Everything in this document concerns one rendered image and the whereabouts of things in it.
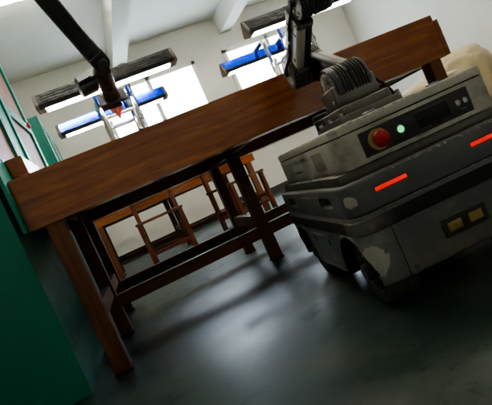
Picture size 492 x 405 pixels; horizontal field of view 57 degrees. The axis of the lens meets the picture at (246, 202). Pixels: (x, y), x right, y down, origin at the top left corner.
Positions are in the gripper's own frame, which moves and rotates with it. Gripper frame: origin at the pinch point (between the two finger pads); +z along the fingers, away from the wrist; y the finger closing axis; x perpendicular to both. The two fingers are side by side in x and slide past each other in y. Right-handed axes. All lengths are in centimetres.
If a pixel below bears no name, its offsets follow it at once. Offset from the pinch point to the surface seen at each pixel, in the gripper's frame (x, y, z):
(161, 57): -29.1, -27.6, 0.9
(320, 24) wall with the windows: -462, -406, 317
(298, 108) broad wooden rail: 25, -64, 7
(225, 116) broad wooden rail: 19.4, -35.4, 2.2
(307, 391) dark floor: 122, -7, -12
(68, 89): -29.1, 13.4, 0.9
